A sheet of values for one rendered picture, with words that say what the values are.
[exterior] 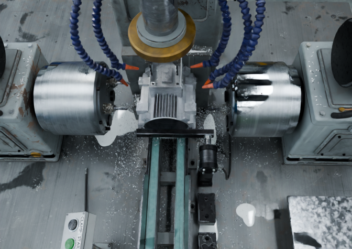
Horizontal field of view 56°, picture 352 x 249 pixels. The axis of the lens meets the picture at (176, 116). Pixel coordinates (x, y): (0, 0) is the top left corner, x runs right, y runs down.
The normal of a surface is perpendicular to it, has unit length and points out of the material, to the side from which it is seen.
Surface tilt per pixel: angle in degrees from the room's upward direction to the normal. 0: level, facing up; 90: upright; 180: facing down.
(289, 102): 35
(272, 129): 77
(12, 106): 0
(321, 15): 0
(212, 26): 90
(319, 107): 0
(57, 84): 10
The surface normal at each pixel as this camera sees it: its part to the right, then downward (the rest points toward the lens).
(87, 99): -0.04, 0.07
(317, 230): -0.04, -0.46
